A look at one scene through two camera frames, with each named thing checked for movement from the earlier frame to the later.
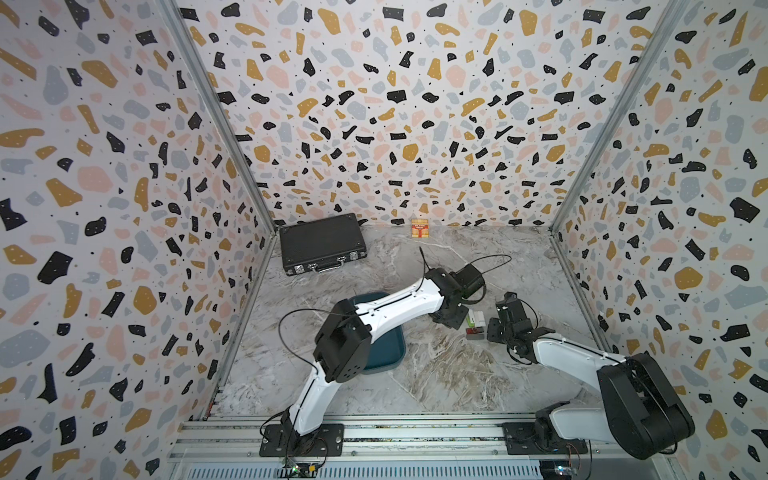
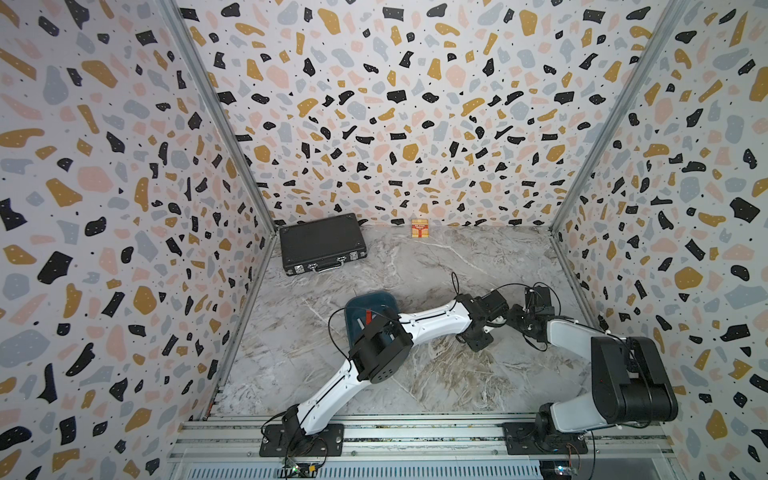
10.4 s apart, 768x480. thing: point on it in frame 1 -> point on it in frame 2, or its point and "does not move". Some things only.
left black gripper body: (455, 319) -> (481, 342)
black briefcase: (318, 244) does not move
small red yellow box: (420, 228) does not move
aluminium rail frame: (469, 439) does not move
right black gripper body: (495, 333) -> (519, 318)
